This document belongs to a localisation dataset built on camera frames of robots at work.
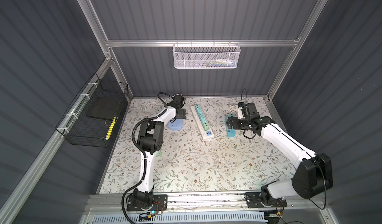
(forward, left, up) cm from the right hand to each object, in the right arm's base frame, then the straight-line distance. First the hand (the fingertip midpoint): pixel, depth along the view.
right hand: (235, 123), depth 86 cm
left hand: (+16, +37, -11) cm, 42 cm away
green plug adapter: (-13, +46, -13) cm, 49 cm away
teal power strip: (+1, +1, -12) cm, 13 cm away
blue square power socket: (+8, +36, -13) cm, 39 cm away
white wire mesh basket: (+54, +15, +12) cm, 58 cm away
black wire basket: (-8, +76, +14) cm, 78 cm away
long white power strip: (0, +17, -13) cm, 22 cm away
